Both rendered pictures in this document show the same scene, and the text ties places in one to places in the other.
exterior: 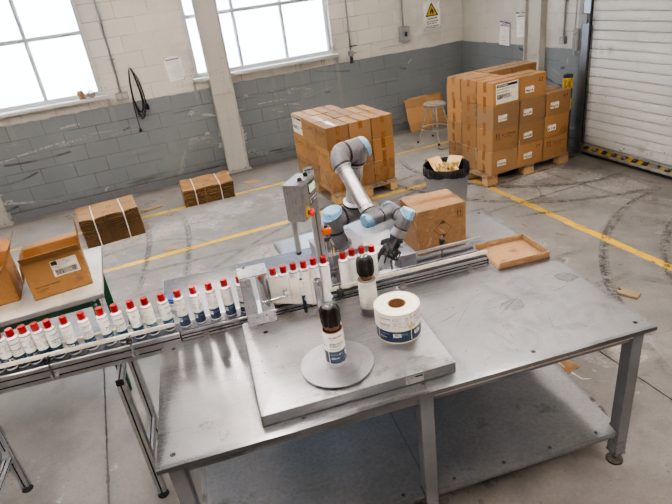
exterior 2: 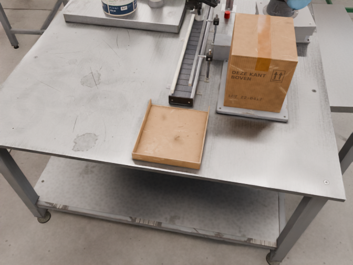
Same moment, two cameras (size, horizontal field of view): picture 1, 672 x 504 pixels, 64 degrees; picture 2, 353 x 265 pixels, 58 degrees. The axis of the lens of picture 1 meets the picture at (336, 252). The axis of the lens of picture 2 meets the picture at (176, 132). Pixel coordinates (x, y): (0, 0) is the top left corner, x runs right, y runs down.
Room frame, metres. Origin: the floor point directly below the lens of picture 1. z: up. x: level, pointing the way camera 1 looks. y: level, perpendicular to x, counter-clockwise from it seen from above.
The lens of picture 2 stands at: (2.96, -1.73, 1.83)
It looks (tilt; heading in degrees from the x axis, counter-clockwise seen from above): 50 degrees down; 112
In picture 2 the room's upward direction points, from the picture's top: straight up
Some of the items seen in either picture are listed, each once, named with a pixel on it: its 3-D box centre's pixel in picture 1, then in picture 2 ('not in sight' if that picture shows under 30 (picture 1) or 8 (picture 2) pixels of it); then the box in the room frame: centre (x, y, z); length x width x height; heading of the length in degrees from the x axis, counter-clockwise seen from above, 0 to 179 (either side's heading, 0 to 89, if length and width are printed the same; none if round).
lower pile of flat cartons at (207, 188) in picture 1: (206, 188); not in sight; (6.72, 1.54, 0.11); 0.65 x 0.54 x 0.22; 106
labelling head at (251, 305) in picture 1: (256, 294); not in sight; (2.25, 0.40, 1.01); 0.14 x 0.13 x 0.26; 102
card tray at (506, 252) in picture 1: (511, 250); (173, 131); (2.63, -0.97, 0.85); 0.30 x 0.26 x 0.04; 102
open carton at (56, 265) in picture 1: (53, 257); not in sight; (3.14, 1.77, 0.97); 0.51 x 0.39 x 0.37; 25
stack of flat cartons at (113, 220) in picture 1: (110, 220); not in sight; (5.86, 2.51, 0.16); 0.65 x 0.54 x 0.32; 114
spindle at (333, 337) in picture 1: (332, 334); not in sight; (1.81, 0.06, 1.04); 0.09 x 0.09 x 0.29
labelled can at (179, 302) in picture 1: (181, 307); not in sight; (2.27, 0.78, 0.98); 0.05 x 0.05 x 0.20
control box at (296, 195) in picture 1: (301, 197); not in sight; (2.49, 0.13, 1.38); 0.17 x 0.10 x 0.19; 157
